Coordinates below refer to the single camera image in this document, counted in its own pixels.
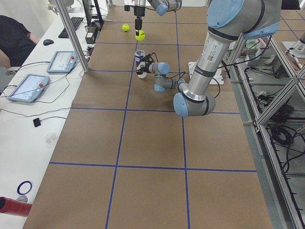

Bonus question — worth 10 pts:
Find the black rectangular box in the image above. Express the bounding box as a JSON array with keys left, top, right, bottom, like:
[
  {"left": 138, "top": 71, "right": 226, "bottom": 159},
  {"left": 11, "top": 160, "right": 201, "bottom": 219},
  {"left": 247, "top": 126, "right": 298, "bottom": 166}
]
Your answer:
[{"left": 85, "top": 26, "right": 98, "bottom": 44}]

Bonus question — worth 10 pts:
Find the seated person in black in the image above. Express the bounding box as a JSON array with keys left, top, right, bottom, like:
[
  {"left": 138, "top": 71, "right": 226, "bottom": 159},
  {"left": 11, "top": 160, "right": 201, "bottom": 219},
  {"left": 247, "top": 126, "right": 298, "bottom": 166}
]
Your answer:
[{"left": 0, "top": 15, "right": 40, "bottom": 68}]

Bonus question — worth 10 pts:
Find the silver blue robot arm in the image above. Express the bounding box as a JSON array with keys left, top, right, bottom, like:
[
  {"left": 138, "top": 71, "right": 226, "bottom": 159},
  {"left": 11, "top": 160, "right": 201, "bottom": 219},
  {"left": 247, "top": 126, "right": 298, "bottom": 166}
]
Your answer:
[
  {"left": 173, "top": 0, "right": 282, "bottom": 117},
  {"left": 124, "top": 0, "right": 182, "bottom": 35}
]

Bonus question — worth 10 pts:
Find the far blue teach pendant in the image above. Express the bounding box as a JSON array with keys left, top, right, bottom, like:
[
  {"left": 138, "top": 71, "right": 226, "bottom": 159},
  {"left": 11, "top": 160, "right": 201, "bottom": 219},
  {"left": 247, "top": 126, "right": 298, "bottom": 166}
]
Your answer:
[{"left": 46, "top": 51, "right": 78, "bottom": 73}]

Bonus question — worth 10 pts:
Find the aluminium frame post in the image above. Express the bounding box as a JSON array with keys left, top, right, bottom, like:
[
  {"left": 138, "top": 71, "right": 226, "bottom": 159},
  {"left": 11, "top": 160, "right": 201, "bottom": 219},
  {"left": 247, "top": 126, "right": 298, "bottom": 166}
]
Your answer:
[{"left": 55, "top": 0, "right": 89, "bottom": 73}]

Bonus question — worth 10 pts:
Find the black monitor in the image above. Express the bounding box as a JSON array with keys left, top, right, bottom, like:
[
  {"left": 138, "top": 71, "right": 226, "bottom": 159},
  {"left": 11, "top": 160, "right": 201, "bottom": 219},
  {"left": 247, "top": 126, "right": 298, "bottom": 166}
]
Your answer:
[{"left": 82, "top": 0, "right": 104, "bottom": 28}]

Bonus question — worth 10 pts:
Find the blue tape ring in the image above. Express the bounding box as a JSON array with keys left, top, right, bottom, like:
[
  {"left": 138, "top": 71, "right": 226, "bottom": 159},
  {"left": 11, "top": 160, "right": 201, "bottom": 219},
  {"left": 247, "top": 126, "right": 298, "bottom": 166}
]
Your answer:
[{"left": 17, "top": 180, "right": 33, "bottom": 195}]

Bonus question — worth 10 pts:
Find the red cylinder bottle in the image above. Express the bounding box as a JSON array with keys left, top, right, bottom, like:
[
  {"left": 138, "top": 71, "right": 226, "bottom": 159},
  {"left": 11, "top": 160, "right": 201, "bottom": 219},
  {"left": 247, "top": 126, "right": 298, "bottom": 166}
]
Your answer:
[{"left": 0, "top": 197, "right": 32, "bottom": 217}]

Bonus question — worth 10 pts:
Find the blue teach pendant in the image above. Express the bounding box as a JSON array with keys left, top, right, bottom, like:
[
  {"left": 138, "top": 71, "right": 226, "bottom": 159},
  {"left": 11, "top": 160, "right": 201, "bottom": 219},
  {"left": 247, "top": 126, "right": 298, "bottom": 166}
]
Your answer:
[
  {"left": 8, "top": 73, "right": 50, "bottom": 103},
  {"left": 46, "top": 51, "right": 78, "bottom": 73}
]

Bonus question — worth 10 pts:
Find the aluminium side frame rack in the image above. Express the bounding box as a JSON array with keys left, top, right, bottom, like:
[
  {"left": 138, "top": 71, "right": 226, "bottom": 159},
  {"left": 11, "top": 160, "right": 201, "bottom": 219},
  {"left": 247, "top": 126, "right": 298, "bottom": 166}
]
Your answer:
[{"left": 234, "top": 9, "right": 305, "bottom": 229}]

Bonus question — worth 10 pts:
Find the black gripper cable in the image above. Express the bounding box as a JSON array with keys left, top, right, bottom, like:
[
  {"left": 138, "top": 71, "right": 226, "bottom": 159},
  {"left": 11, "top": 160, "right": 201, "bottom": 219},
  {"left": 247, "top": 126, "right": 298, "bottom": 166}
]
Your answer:
[{"left": 150, "top": 52, "right": 221, "bottom": 99}]

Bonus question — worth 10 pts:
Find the black computer mouse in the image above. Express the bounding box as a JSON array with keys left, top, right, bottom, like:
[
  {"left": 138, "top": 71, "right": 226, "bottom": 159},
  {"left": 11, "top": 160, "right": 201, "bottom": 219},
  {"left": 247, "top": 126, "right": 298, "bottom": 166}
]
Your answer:
[{"left": 43, "top": 39, "right": 54, "bottom": 46}]

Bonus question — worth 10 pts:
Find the black keyboard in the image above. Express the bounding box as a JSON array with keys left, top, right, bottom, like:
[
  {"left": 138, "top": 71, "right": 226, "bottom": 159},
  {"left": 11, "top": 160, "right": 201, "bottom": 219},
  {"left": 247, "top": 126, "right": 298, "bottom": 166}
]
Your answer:
[{"left": 58, "top": 16, "right": 84, "bottom": 39}]

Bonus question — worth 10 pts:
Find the clear tennis ball can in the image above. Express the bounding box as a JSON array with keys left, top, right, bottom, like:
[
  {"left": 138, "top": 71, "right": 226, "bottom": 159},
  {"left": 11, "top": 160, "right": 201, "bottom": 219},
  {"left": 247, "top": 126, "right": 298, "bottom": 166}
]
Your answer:
[{"left": 134, "top": 50, "right": 147, "bottom": 79}]

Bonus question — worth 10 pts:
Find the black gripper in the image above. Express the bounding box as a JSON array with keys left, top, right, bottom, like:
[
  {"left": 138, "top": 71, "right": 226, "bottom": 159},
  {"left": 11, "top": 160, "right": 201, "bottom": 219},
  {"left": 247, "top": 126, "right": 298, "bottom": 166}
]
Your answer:
[
  {"left": 124, "top": 5, "right": 145, "bottom": 35},
  {"left": 140, "top": 53, "right": 155, "bottom": 74}
]

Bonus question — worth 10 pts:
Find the yellow tennis ball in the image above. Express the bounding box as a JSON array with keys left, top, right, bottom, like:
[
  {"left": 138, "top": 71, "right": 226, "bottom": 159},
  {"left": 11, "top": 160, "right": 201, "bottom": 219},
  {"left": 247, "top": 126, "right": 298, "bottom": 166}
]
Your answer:
[
  {"left": 122, "top": 23, "right": 130, "bottom": 32},
  {"left": 135, "top": 30, "right": 145, "bottom": 42}
]

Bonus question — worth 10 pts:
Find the small black square pad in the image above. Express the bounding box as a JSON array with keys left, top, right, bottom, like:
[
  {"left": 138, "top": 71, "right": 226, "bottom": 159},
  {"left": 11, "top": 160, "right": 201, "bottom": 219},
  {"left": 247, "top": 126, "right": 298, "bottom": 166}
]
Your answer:
[{"left": 33, "top": 118, "right": 41, "bottom": 127}]

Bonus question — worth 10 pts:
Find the near blue teach pendant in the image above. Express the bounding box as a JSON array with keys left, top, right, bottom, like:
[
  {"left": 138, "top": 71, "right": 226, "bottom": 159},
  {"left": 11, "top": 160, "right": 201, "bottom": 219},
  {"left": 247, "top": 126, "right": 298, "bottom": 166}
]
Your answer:
[{"left": 8, "top": 73, "right": 50, "bottom": 103}]

